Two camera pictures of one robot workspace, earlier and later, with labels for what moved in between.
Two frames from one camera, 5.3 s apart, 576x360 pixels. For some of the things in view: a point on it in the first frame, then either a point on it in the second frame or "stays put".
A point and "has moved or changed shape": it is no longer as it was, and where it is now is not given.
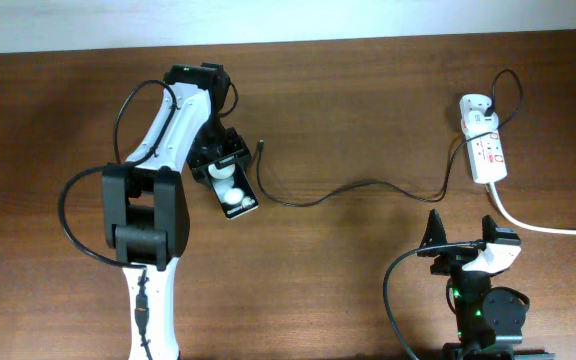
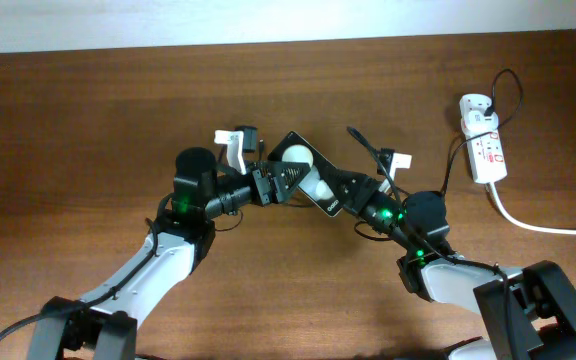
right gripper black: [452, 260] -> [360, 195]
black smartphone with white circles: [232, 188] has moved or changed shape
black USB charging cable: [395, 186] has moved or changed shape
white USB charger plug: [477, 122] stays put
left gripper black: [199, 160] -> [278, 190]
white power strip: [485, 146] stays put
